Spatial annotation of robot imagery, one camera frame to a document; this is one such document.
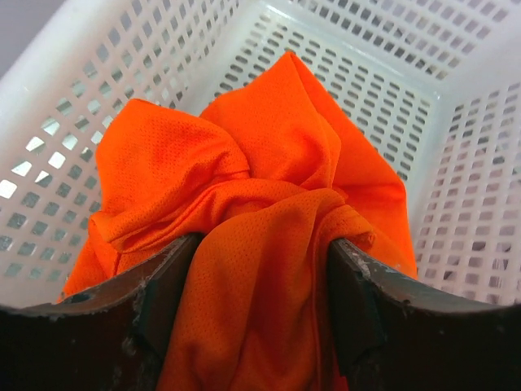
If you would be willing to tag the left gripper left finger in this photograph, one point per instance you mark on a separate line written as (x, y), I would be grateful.
(113, 336)

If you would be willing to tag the orange t shirt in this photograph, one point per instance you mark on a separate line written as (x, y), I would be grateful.
(270, 174)

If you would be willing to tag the white plastic basket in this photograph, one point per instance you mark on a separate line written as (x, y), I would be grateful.
(434, 85)

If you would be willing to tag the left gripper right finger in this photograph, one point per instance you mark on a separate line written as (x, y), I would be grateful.
(394, 333)

